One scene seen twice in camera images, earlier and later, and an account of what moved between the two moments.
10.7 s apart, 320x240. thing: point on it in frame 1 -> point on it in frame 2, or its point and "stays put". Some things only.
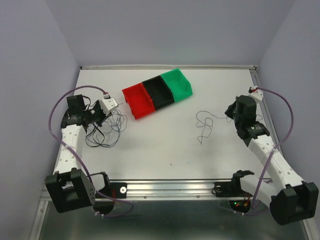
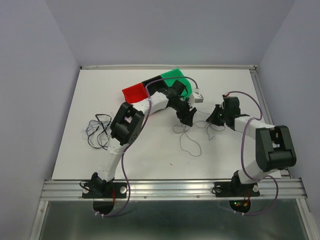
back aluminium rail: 168,67 stays put
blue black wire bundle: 105,135 stays put
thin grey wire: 208,124 -> 206,131
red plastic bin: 140,103 stays put
